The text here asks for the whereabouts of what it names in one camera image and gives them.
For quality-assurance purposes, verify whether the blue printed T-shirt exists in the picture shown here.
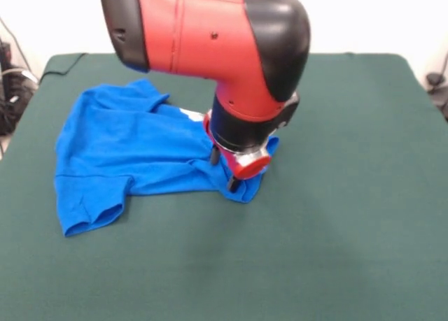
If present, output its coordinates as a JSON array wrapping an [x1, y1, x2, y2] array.
[[54, 78, 281, 238]]

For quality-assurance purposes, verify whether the dark green table cloth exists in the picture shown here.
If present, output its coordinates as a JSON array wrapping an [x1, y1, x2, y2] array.
[[0, 52, 448, 321]]

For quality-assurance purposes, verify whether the dark grey floor stand base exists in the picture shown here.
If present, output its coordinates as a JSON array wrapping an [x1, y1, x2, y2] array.
[[0, 39, 39, 136], [426, 72, 448, 122]]

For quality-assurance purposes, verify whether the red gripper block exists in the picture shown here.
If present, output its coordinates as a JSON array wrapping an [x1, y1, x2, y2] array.
[[202, 110, 273, 193]]

